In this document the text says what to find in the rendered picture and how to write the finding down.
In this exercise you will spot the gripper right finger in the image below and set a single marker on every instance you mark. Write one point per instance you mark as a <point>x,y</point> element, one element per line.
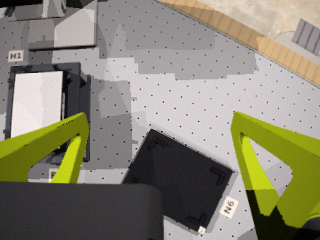
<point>301,199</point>

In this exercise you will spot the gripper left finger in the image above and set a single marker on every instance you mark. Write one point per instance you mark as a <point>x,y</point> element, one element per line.
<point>18,154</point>

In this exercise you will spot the white well plate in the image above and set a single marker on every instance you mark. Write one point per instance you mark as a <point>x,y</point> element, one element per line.
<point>39,100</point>

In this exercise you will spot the grey base plate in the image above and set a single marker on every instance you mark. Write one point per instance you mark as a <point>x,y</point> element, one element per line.
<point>155,67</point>

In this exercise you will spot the black rectangular frame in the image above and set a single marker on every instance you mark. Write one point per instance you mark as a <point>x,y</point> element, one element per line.
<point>191,183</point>

